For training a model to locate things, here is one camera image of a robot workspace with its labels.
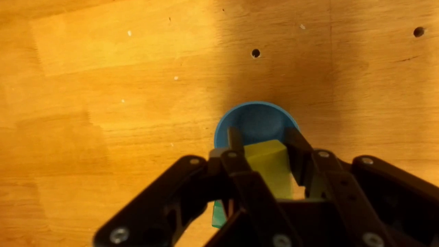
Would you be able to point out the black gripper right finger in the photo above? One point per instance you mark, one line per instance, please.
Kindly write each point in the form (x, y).
(375, 202)

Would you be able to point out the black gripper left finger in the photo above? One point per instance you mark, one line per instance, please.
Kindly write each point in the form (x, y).
(159, 215)

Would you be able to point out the yellow block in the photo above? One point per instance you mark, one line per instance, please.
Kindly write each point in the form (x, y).
(272, 163)

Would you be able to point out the blue cup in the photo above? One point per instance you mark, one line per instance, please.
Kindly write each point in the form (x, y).
(255, 123)

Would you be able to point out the wooden table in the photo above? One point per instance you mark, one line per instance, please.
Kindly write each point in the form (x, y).
(98, 98)

